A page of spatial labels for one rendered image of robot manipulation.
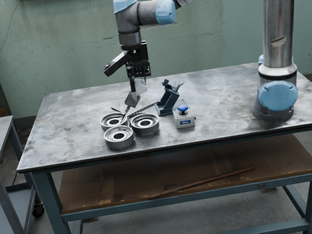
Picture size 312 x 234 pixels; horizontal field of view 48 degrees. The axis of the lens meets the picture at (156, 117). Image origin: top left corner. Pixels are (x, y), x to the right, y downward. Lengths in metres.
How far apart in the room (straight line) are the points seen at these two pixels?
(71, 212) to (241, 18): 2.12
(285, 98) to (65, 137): 0.81
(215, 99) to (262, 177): 0.37
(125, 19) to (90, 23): 1.69
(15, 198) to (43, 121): 0.73
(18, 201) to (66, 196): 0.66
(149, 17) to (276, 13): 0.37
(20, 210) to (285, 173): 1.36
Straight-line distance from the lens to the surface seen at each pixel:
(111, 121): 1.37
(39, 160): 1.30
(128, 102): 1.28
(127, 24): 1.15
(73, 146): 1.32
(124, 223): 2.09
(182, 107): 1.29
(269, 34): 1.10
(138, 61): 1.21
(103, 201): 1.43
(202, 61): 3.01
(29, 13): 2.87
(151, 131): 1.27
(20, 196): 2.16
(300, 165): 1.55
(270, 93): 1.14
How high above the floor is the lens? 1.50
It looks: 30 degrees down
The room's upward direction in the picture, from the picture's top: 7 degrees counter-clockwise
